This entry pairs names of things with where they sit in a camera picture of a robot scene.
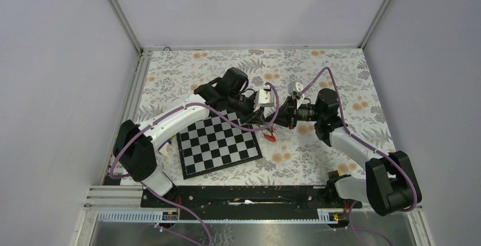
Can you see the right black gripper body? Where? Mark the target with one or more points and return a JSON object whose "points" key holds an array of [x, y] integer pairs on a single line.
{"points": [[298, 112]]}

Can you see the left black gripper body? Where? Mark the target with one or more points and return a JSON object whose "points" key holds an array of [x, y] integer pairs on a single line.
{"points": [[241, 104]]}

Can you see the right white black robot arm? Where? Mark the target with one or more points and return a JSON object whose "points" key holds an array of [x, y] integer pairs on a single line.
{"points": [[389, 184]]}

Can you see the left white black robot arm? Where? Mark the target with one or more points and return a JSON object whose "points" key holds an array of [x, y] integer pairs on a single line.
{"points": [[136, 144]]}

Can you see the floral patterned table mat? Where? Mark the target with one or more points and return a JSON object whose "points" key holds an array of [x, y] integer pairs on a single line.
{"points": [[297, 157]]}

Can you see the black white chessboard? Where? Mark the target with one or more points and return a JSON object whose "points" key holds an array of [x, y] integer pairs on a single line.
{"points": [[213, 144]]}

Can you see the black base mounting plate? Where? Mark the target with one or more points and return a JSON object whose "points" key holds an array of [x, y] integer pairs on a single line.
{"points": [[248, 201]]}

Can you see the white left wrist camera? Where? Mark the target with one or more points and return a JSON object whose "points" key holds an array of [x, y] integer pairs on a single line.
{"points": [[264, 98]]}

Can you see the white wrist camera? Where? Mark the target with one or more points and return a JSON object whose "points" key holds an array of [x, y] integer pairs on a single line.
{"points": [[295, 89], [264, 98]]}

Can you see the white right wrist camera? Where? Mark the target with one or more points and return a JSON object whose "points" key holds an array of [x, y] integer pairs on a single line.
{"points": [[295, 89]]}

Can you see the grey slotted cable duct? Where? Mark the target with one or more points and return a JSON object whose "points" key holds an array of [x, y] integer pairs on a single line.
{"points": [[317, 216]]}

